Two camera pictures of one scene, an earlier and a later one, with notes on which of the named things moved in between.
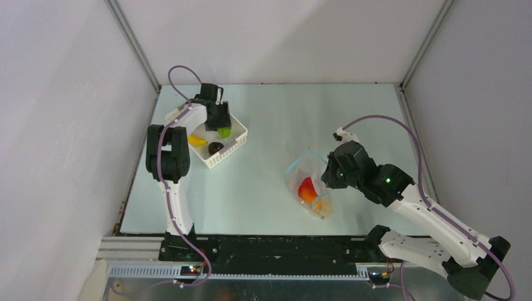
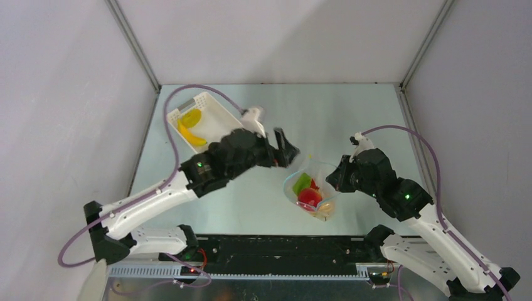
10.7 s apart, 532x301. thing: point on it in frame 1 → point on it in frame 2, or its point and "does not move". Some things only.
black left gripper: x=224 y=121 → x=287 y=150
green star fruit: x=224 y=132 → x=303 y=182
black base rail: x=271 y=254 does not move
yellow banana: x=194 y=140 does not move
